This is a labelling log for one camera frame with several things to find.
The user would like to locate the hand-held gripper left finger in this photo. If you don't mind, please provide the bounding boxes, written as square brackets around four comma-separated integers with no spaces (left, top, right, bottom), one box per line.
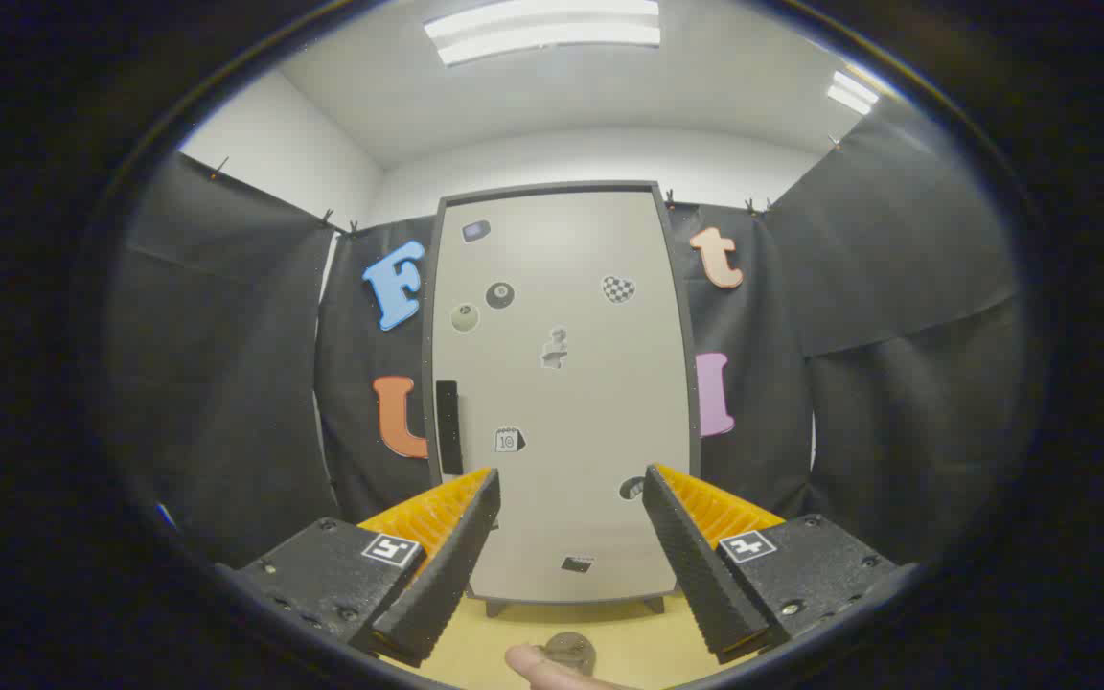
[215,467,502,669]

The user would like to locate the light grey shoe cabinet door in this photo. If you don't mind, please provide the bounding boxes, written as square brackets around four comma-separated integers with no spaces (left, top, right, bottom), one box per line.
[431,189,693,606]

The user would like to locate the black cabinet door handle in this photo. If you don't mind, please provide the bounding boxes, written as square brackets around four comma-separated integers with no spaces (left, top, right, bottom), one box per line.
[435,380,465,477]

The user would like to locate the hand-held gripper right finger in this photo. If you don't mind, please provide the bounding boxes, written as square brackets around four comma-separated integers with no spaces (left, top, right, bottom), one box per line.
[641,463,919,667]

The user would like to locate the small ceiling light panel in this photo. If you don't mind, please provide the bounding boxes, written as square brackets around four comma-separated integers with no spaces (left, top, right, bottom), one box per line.
[825,69,882,117]

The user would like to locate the grey shoe cabinet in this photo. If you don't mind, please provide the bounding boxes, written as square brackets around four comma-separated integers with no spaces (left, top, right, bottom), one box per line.
[423,180,702,617]

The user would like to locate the brown fuzzy shoe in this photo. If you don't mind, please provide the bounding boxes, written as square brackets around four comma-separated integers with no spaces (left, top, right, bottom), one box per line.
[546,632,598,675]

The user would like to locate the black backdrop cloth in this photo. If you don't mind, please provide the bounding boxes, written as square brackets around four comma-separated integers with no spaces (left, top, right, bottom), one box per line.
[106,96,1027,576]

